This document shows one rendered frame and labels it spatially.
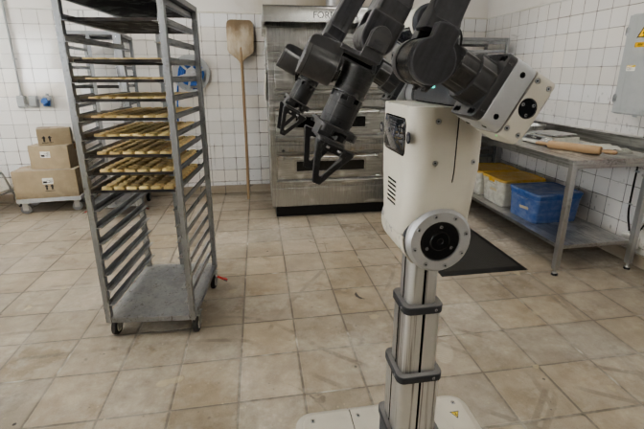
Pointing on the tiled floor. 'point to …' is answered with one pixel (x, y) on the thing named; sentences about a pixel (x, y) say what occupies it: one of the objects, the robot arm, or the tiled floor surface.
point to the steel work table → (580, 232)
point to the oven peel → (238, 33)
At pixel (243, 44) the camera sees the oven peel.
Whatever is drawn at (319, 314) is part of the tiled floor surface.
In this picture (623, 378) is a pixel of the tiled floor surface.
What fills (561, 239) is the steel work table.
